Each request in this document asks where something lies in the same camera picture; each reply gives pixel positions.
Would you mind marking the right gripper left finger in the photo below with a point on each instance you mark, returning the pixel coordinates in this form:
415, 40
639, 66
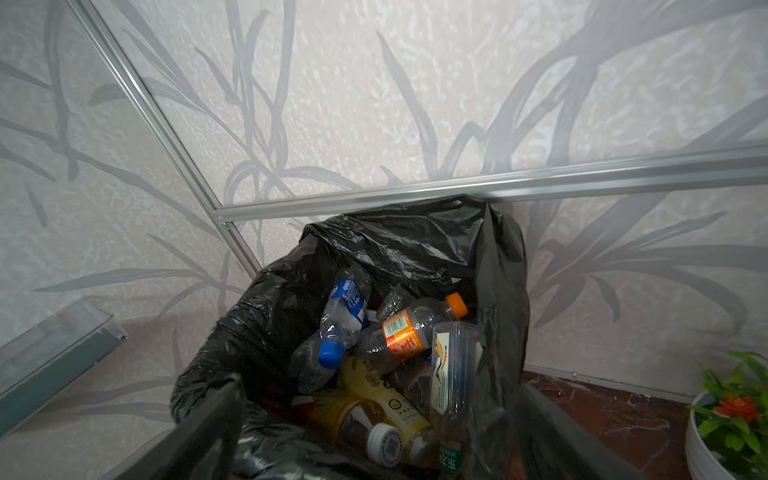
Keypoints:
202, 446

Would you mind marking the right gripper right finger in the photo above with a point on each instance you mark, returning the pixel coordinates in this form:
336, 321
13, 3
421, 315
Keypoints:
553, 446

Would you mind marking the blue label clear bottle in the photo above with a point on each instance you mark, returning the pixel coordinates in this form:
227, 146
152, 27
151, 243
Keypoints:
456, 350

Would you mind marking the red yellow tea bottle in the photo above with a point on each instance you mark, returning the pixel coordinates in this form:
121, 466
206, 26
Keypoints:
368, 414

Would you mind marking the orange label clear bottle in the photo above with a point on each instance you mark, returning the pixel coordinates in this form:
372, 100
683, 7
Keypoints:
407, 333

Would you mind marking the small pepsi bottle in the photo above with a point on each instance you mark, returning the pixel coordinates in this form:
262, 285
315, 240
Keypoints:
317, 359

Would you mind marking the black bin liner bag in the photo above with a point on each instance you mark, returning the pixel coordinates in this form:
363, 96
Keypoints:
455, 244

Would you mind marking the white potted artificial flowers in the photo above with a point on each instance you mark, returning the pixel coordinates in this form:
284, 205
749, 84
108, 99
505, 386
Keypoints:
726, 434

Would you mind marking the clear acrylic wall shelf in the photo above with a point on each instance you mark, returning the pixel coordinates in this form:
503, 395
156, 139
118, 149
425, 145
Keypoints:
39, 364

